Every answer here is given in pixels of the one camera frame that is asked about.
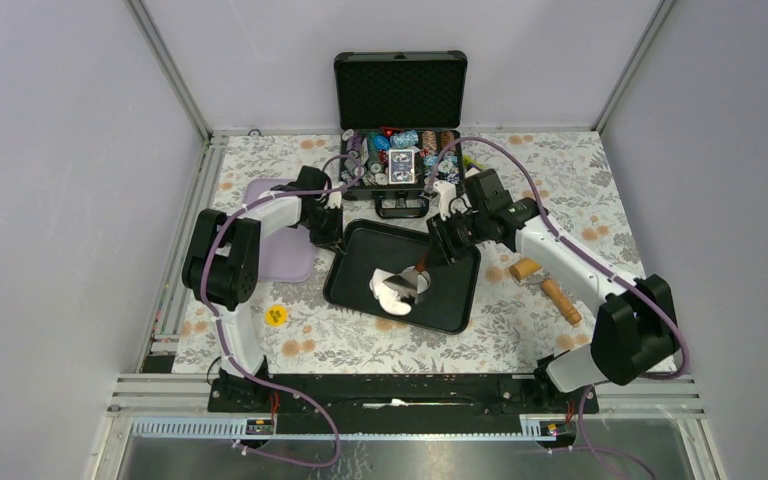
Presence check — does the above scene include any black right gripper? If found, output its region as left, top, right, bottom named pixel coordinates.
left=423, top=208, right=488, bottom=270

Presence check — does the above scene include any metal dough scraper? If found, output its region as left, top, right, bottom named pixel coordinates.
left=383, top=254, right=431, bottom=303

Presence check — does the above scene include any black baking tray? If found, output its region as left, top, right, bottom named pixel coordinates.
left=323, top=219, right=481, bottom=335

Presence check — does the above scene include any wooden rolling pin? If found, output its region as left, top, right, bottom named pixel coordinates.
left=508, top=258, right=583, bottom=327

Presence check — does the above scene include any white dough disc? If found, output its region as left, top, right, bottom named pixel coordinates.
left=369, top=269, right=418, bottom=317

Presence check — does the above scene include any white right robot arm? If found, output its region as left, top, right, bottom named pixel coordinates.
left=423, top=169, right=681, bottom=412

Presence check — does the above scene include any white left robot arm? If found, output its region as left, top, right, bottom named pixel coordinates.
left=182, top=166, right=348, bottom=411

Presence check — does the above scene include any purple plastic tray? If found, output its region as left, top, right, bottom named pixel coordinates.
left=243, top=178, right=315, bottom=283

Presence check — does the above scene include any blue playing card deck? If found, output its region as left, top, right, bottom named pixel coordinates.
left=388, top=149, right=416, bottom=185

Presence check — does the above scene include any yellow round token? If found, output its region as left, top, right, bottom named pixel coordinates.
left=264, top=305, right=288, bottom=327

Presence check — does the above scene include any black poker chip case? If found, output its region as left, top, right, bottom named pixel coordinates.
left=333, top=50, right=468, bottom=219

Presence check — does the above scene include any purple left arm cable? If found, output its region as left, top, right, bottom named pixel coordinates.
left=198, top=132, right=365, bottom=472

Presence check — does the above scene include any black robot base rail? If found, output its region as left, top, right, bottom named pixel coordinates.
left=208, top=371, right=599, bottom=416

